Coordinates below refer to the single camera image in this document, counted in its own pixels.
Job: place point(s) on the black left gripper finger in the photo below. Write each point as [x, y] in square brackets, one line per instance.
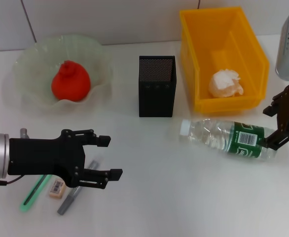
[95, 177]
[103, 141]

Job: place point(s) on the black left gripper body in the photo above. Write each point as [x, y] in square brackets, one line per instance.
[43, 155]

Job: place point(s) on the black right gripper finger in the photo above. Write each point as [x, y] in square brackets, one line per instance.
[275, 142]
[272, 109]

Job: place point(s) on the white paper ball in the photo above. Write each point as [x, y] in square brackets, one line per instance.
[223, 84]

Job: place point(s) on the clear bottle with green label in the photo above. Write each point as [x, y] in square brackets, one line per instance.
[208, 135]

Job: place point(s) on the beige eraser with barcode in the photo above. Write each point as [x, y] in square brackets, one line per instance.
[57, 191]

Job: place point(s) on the grey marker pen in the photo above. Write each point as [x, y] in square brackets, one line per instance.
[65, 206]

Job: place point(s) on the green utility knife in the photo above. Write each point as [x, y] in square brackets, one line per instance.
[23, 209]

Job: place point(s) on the black mesh pen holder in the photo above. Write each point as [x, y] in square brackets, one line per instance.
[156, 103]

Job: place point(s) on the pale green glass fruit plate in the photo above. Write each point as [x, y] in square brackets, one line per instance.
[36, 64]

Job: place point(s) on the left gripper silver plug stub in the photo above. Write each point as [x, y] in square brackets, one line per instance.
[24, 133]

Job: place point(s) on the yellow plastic bin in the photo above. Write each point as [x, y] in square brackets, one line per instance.
[221, 105]

